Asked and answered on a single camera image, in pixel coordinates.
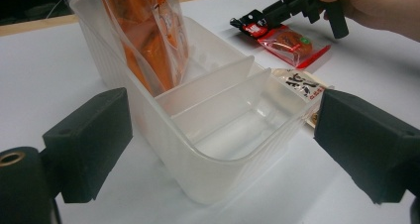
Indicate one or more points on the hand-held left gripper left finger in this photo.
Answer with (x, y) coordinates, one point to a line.
(89, 144)

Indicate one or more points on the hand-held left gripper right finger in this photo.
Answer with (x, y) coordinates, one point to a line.
(366, 141)

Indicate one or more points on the small red black packet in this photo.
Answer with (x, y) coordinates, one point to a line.
(294, 45)

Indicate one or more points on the beige spouted sauce pouch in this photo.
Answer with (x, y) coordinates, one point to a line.
(302, 85)

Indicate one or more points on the translucent plastic divided container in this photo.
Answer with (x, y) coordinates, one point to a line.
(185, 171)

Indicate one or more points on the large orange seasoning packet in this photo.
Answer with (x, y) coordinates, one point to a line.
(148, 42)

